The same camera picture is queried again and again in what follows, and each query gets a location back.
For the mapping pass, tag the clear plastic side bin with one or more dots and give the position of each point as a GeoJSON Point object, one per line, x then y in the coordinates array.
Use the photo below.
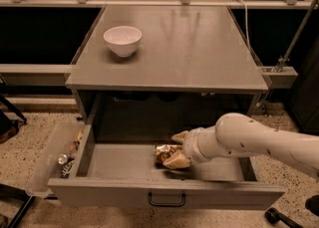
{"type": "Point", "coordinates": [47, 166]}

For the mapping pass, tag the silver can in bin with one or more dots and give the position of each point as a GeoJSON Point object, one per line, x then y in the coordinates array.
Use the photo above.
{"type": "Point", "coordinates": [63, 159]}

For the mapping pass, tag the grey cabinet with counter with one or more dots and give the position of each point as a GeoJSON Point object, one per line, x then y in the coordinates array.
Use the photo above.
{"type": "Point", "coordinates": [192, 62]}

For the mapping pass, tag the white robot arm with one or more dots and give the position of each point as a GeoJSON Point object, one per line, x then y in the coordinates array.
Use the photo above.
{"type": "Point", "coordinates": [238, 135]}

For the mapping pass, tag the metal diagonal strut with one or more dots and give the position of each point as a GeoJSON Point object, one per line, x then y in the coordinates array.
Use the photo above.
{"type": "Point", "coordinates": [283, 60]}

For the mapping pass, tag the black drawer handle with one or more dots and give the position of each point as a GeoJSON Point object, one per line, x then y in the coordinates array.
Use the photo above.
{"type": "Point", "coordinates": [175, 201]}

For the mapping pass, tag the dark snack packet in bin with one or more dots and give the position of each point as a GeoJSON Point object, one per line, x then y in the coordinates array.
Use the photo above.
{"type": "Point", "coordinates": [66, 169]}

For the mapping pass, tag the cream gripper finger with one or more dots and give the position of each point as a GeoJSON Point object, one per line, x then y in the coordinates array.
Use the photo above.
{"type": "Point", "coordinates": [180, 137]}
{"type": "Point", "coordinates": [177, 161]}

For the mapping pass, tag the black stand leg left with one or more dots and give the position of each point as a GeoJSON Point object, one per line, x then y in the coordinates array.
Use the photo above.
{"type": "Point", "coordinates": [12, 108]}

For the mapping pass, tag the black caster wheel base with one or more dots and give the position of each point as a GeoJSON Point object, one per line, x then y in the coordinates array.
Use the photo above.
{"type": "Point", "coordinates": [273, 216]}

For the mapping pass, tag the white ceramic bowl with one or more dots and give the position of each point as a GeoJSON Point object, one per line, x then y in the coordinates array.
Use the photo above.
{"type": "Point", "coordinates": [123, 40]}

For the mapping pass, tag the open grey top drawer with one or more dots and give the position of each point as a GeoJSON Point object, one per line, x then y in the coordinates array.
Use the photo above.
{"type": "Point", "coordinates": [123, 175]}

